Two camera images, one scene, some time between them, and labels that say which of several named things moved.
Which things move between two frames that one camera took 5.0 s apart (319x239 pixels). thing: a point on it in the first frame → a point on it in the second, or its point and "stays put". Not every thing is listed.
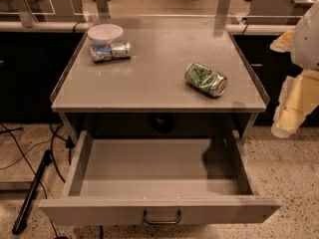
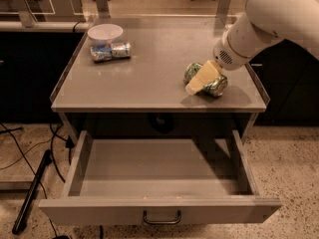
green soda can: [206, 79] stays put
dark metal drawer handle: [163, 222] stays put
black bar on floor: [28, 201] stays put
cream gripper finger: [298, 98] → [225, 56]
